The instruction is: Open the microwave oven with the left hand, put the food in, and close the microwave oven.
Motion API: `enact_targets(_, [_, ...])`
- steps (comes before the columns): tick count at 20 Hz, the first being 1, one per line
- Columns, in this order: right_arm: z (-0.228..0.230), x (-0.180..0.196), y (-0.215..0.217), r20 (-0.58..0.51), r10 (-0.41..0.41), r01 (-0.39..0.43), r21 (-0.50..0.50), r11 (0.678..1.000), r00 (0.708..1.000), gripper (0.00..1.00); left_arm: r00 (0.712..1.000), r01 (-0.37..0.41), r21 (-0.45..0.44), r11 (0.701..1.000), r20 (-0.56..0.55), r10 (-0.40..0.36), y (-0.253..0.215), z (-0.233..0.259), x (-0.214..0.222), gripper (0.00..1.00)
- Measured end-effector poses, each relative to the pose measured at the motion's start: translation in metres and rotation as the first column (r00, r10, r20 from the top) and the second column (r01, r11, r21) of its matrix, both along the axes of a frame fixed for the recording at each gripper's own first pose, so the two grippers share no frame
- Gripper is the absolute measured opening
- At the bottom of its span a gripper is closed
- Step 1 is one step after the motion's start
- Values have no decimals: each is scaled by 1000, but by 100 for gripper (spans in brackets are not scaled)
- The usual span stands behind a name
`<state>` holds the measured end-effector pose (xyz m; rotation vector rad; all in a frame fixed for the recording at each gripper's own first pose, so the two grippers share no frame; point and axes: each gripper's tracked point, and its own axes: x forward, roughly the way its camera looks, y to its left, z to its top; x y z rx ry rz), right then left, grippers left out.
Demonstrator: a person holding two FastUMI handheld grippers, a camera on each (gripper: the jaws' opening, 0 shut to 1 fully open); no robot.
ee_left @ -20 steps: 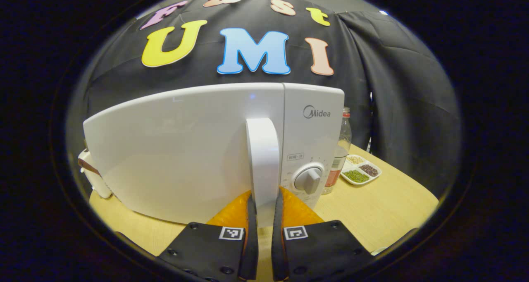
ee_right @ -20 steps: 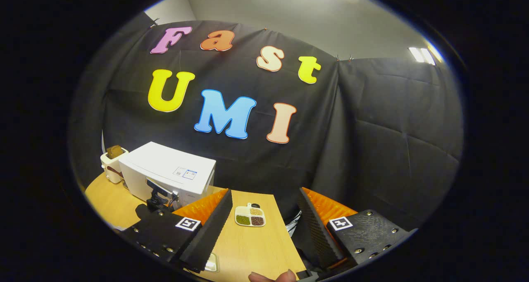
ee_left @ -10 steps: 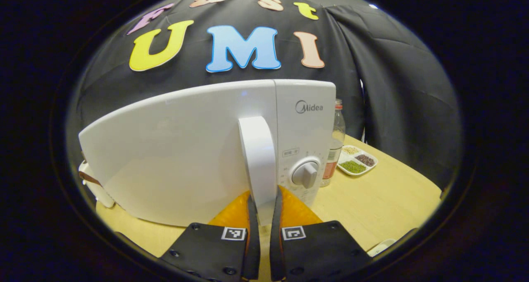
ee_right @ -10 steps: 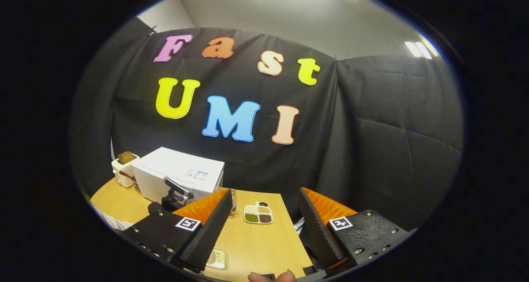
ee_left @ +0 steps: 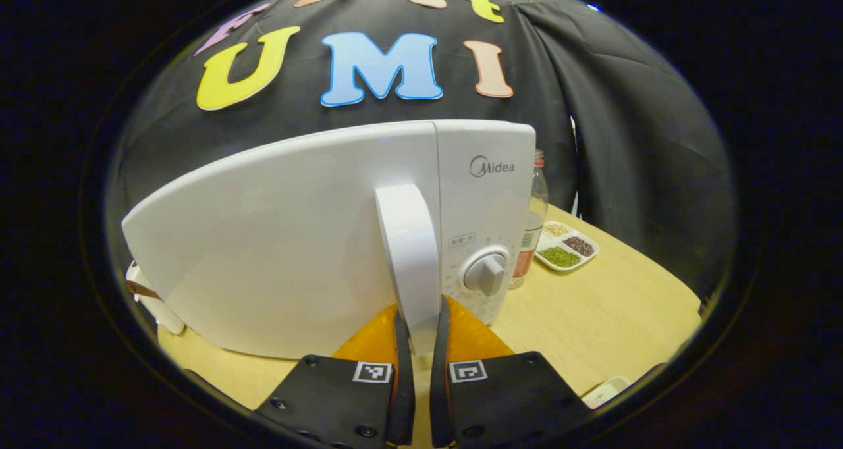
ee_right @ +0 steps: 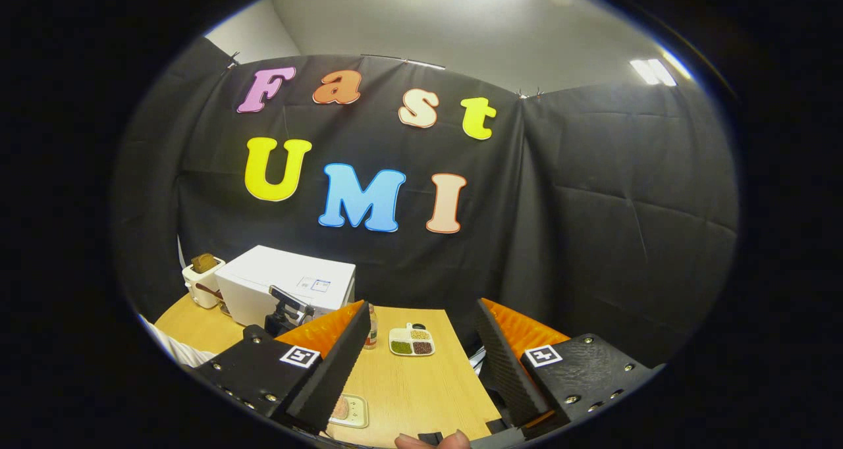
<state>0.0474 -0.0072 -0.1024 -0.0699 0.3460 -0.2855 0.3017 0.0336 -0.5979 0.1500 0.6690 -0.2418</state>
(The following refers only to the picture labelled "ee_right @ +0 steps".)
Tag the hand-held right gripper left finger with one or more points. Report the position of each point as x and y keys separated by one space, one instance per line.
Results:
x=329 y=376

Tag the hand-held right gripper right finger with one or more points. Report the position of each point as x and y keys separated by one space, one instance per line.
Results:
x=507 y=370

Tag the breaded orange croquette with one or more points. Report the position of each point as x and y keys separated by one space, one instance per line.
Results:
x=340 y=408

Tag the white microwave oven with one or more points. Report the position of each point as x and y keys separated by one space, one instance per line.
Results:
x=276 y=278

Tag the pale cherry print plate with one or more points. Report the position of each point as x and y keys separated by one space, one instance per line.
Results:
x=359 y=413

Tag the clear red label bottle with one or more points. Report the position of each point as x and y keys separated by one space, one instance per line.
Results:
x=373 y=334

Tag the divided white bean plate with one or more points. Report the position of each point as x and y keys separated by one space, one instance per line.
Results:
x=411 y=340

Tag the white toaster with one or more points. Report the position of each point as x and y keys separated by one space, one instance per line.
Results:
x=197 y=284

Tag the brown bread slice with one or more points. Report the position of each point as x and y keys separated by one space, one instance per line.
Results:
x=204 y=263

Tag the black backdrop cloth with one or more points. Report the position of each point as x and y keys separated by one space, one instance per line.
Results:
x=560 y=205

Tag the ceiling light panel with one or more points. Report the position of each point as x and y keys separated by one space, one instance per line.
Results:
x=652 y=72

